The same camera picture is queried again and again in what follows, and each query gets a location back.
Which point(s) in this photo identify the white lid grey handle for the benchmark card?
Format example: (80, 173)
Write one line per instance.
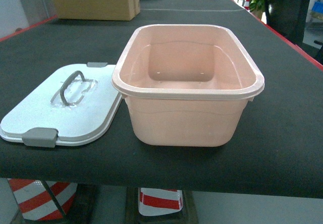
(74, 106)

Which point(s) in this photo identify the pink plastic storage box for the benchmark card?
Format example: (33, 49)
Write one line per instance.
(186, 85)

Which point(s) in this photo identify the brown cardboard box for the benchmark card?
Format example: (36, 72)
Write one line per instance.
(111, 10)

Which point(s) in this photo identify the right striped traffic cone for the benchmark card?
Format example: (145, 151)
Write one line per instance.
(147, 205)

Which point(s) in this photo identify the striped traffic cone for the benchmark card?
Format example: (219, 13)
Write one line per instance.
(247, 5)
(147, 205)
(52, 202)

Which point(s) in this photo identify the black table mat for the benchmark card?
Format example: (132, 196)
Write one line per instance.
(276, 148)

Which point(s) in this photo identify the far striped traffic cone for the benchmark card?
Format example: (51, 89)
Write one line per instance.
(247, 5)

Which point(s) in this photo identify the black office chair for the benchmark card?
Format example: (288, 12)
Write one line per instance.
(288, 18)

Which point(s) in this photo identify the left striped traffic cone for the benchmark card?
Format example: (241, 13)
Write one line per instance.
(52, 202)

